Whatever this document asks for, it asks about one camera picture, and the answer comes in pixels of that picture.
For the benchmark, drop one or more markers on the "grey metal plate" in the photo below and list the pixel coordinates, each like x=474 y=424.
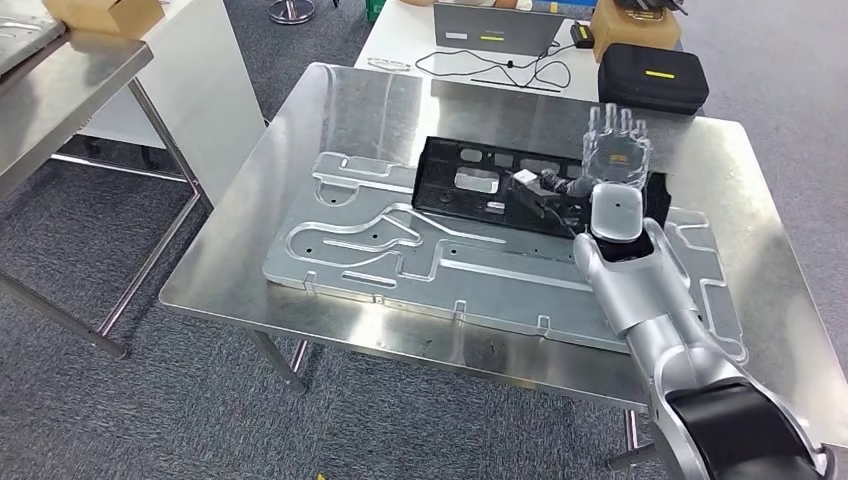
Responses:
x=26 y=46

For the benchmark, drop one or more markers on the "white cabinet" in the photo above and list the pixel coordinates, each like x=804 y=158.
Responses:
x=199 y=79

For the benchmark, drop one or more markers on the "stainless steel workbench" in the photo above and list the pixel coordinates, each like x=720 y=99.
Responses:
x=371 y=99

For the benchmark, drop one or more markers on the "long black plastic part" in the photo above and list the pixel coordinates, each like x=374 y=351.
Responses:
x=437 y=159

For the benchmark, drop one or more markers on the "cardboard box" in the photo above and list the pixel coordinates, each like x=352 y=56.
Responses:
x=106 y=16
x=629 y=33

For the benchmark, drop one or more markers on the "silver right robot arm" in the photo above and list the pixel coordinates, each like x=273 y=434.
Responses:
x=649 y=291

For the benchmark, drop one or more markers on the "black power adapter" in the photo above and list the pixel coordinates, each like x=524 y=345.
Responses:
x=583 y=34

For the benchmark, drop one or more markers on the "grey laptop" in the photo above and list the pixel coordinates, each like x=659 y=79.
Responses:
x=497 y=26

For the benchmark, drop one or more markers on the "green container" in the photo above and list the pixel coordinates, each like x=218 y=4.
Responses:
x=376 y=10

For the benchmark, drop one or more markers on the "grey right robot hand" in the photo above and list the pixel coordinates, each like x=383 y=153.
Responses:
x=616 y=159

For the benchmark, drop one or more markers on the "stainless steel table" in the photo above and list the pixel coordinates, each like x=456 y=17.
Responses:
x=66 y=99

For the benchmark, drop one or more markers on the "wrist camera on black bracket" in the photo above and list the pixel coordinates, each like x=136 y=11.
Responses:
x=526 y=189

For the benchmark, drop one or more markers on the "white table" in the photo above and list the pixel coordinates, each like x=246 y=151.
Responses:
x=404 y=33

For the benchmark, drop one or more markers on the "black gear on box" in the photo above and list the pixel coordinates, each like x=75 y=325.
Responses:
x=649 y=5

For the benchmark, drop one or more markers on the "chrome stanchion base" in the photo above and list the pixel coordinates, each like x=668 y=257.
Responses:
x=291 y=12

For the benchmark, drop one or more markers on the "black zip case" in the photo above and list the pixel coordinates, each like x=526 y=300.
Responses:
x=636 y=86

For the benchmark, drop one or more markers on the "stamped grey metal panel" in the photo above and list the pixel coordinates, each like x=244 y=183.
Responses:
x=464 y=285

